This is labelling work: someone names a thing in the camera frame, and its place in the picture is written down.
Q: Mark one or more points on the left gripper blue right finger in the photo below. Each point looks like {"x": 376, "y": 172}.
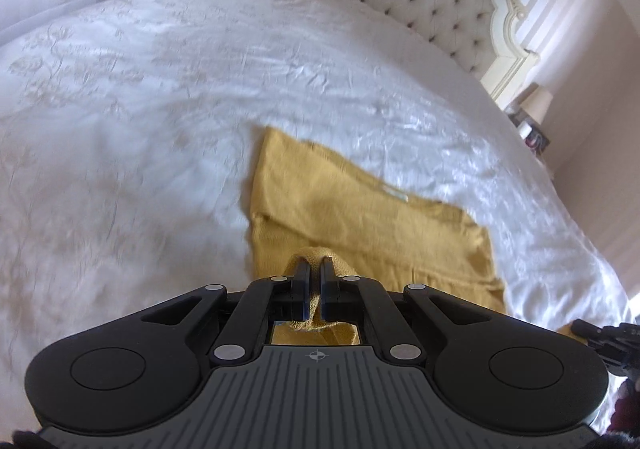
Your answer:
{"x": 365, "y": 303}

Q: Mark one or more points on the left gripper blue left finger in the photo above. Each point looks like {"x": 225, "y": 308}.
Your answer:
{"x": 249, "y": 316}

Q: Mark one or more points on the yellow knit sweater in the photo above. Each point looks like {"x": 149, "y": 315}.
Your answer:
{"x": 308, "y": 202}

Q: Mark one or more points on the dark red sleeve forearm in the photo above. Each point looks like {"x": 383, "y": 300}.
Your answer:
{"x": 626, "y": 416}

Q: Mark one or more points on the white embroidered bedspread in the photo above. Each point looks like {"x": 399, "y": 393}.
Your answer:
{"x": 130, "y": 132}

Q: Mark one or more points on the white cylinder speaker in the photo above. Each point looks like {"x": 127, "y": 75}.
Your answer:
{"x": 524, "y": 129}

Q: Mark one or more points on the right dark photo frame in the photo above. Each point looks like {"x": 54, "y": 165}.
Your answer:
{"x": 537, "y": 141}

